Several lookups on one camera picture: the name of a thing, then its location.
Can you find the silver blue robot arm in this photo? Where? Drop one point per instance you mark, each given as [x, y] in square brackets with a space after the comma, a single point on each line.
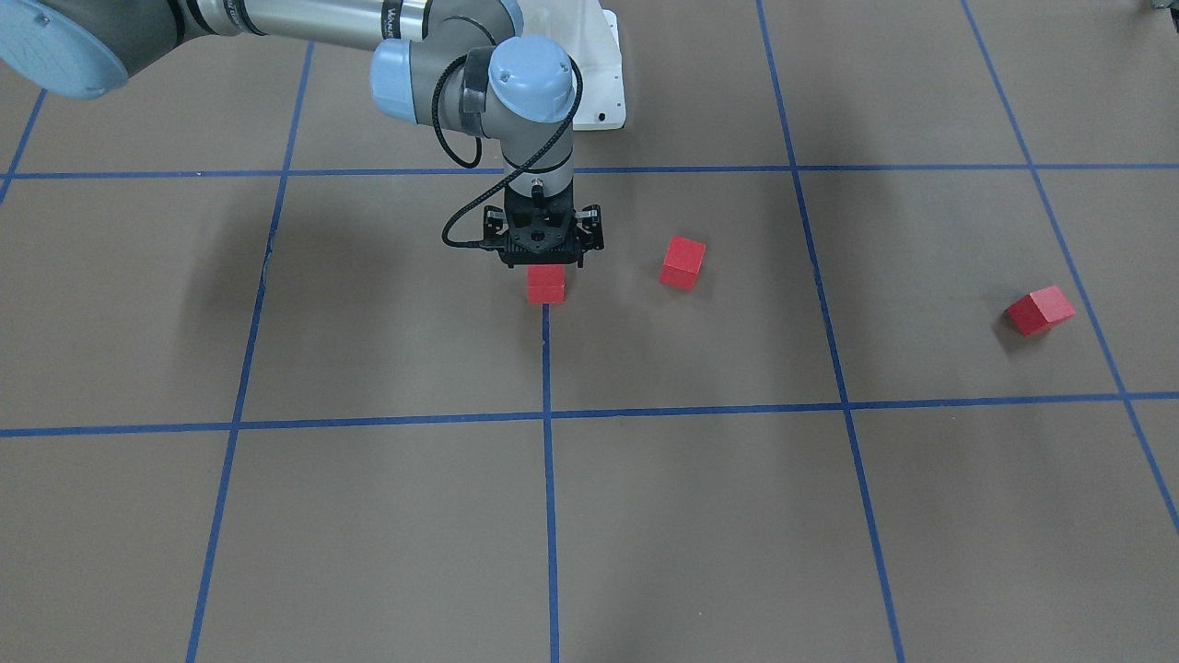
[461, 66]

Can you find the red block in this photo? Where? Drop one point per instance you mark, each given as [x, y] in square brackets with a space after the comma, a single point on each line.
[546, 284]
[1041, 310]
[682, 263]

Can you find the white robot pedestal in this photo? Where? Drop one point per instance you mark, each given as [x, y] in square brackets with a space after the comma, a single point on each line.
[597, 50]

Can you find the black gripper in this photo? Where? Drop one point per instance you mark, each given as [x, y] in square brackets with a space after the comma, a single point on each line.
[590, 230]

